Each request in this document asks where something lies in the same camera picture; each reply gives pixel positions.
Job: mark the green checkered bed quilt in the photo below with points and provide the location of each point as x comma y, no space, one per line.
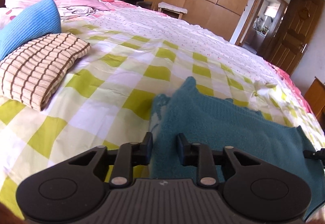
106,97

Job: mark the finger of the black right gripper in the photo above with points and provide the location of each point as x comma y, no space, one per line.
315,155

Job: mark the small stool with cloth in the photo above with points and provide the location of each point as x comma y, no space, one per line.
171,9

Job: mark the teal sweater with white flowers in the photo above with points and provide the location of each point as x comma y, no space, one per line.
218,123

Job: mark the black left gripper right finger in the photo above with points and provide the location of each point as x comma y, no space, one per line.
251,187

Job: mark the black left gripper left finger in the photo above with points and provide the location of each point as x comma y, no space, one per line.
77,187

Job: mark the pink floral blanket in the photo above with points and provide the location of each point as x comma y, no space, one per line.
290,84

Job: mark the blue ribbed folded garment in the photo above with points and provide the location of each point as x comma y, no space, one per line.
33,22

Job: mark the wooden door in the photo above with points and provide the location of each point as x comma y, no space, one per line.
294,33

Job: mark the brown striped folded garment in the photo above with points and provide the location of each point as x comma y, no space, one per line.
33,72

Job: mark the wooden desk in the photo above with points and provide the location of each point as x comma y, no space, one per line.
315,96

